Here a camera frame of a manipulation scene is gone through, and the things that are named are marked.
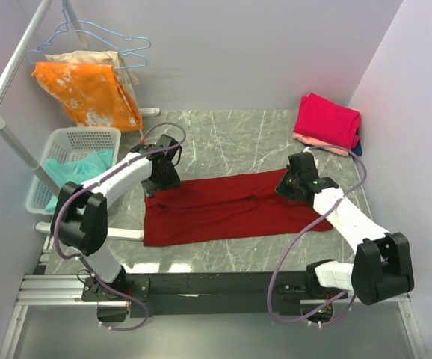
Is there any dark red t shirt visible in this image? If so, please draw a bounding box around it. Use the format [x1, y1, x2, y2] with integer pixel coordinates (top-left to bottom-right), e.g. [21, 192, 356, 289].
[144, 169, 319, 247]

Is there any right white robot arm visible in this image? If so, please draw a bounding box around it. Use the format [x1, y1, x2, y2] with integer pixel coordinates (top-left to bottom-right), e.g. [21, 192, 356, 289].
[276, 152, 414, 305]

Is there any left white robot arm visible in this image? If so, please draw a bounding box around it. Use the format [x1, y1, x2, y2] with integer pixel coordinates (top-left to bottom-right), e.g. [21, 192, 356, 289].
[51, 135, 182, 301]

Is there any folded salmon t shirt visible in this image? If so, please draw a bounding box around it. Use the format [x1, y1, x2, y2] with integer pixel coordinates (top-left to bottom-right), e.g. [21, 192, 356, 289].
[292, 132, 349, 156]

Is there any folded navy t shirt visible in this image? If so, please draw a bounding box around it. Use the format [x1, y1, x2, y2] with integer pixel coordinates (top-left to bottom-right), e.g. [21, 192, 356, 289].
[351, 133, 362, 156]

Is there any folded pink t shirt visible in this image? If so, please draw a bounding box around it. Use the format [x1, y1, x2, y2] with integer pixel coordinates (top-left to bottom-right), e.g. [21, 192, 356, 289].
[294, 93, 361, 150]

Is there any teal t shirt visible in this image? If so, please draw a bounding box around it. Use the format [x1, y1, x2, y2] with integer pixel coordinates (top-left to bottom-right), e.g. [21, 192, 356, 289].
[43, 149, 115, 211]

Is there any white laundry basket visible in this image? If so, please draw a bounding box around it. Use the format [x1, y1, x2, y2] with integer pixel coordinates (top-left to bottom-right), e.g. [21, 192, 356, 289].
[25, 126, 123, 215]

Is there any orange patterned cloth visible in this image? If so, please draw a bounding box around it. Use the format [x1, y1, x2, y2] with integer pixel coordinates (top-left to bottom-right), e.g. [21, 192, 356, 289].
[32, 62, 143, 132]

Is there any beige cloth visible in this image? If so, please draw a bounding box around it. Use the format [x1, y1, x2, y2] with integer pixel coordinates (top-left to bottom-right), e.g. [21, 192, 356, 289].
[45, 51, 139, 105]

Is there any white clothes rack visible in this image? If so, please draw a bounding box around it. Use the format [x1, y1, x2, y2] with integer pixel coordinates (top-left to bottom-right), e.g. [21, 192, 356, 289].
[0, 0, 161, 242]

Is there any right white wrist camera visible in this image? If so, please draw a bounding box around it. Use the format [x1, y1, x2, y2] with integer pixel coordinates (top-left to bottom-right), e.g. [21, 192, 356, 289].
[303, 147, 319, 168]

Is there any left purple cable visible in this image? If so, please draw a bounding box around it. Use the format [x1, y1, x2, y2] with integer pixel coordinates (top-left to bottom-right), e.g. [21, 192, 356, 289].
[49, 122, 187, 332]

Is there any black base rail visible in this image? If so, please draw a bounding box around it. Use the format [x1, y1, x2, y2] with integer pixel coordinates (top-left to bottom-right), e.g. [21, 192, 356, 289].
[81, 269, 351, 322]

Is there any aluminium frame rail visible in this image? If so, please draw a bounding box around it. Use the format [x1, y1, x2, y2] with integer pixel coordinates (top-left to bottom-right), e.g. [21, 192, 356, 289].
[0, 271, 426, 359]

